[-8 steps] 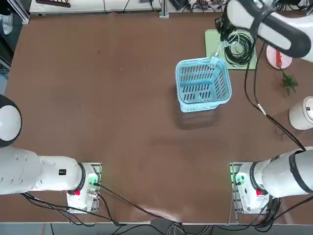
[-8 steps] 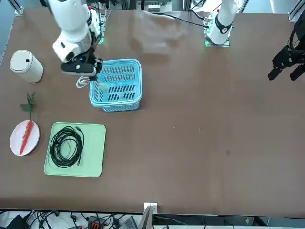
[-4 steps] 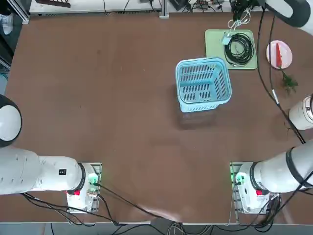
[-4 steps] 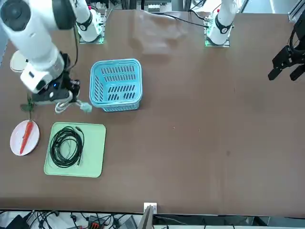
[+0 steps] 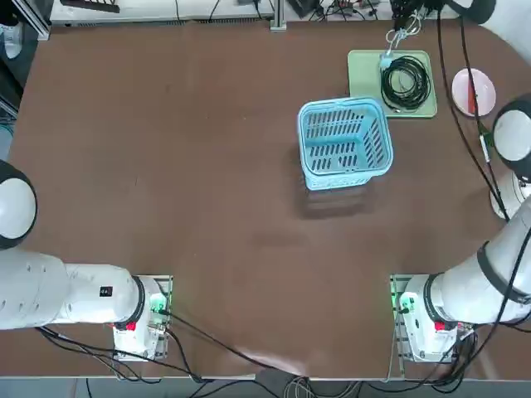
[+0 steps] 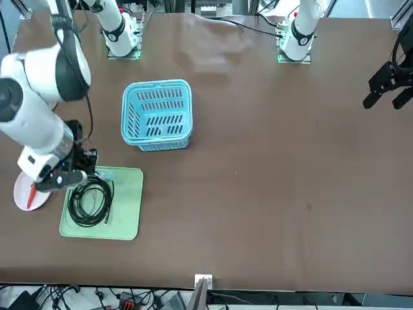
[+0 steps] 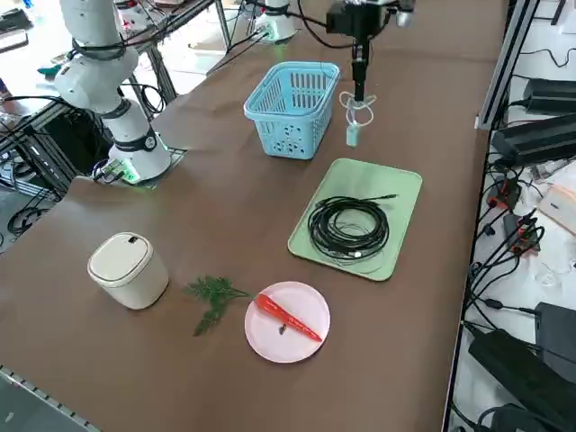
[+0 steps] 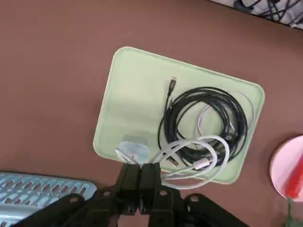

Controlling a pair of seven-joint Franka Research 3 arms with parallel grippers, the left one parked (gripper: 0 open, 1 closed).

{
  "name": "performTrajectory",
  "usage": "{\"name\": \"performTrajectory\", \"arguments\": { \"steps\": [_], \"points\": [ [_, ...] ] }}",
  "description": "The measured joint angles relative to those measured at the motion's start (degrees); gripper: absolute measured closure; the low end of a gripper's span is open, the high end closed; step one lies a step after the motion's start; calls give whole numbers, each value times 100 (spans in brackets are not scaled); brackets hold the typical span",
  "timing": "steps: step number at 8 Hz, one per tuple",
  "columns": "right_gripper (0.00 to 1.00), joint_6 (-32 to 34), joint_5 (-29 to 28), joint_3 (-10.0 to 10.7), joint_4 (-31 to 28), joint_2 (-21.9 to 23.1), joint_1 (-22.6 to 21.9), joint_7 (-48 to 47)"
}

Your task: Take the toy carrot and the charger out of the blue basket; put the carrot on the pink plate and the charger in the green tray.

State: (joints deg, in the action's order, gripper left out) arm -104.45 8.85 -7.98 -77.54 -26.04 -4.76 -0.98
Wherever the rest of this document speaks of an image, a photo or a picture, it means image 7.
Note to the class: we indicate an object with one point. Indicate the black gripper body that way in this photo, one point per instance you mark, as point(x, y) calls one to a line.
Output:
point(357, 18)

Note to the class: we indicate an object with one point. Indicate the orange toy carrot green leaves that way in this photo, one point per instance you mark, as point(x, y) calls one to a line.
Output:
point(279, 310)

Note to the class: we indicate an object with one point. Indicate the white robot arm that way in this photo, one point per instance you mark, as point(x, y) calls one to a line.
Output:
point(135, 144)
point(281, 24)

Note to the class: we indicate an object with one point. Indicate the blue plastic basket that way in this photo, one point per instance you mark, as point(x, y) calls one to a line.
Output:
point(279, 115)

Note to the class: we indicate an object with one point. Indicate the green tray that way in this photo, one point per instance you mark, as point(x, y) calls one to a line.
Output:
point(360, 180)

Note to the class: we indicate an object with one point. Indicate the pink plate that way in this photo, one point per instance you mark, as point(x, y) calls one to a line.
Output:
point(288, 351)

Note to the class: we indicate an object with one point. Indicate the black power adapter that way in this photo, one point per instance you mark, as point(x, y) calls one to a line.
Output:
point(517, 373)
point(560, 328)
point(551, 96)
point(535, 139)

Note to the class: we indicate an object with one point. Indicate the orange black connector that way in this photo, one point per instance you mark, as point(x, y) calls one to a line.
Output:
point(504, 193)
point(524, 236)

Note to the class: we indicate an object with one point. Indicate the small white red device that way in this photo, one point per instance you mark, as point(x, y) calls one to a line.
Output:
point(130, 15)

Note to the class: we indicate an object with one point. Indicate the white pink box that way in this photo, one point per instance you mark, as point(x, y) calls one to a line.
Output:
point(560, 207)

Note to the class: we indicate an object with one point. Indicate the cream lidded bin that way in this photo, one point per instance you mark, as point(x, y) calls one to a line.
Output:
point(135, 283)

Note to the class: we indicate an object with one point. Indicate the black metal rack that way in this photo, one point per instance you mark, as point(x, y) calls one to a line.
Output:
point(42, 155)

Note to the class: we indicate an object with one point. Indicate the aluminium frame leg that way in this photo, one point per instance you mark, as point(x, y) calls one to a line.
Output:
point(222, 27)
point(159, 72)

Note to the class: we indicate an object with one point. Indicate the aluminium camera post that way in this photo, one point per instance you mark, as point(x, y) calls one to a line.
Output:
point(507, 58)

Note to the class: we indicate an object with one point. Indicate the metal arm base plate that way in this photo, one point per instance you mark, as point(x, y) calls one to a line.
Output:
point(177, 156)

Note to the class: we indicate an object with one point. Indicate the aluminium table edge rail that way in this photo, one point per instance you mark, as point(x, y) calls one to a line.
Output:
point(36, 391)

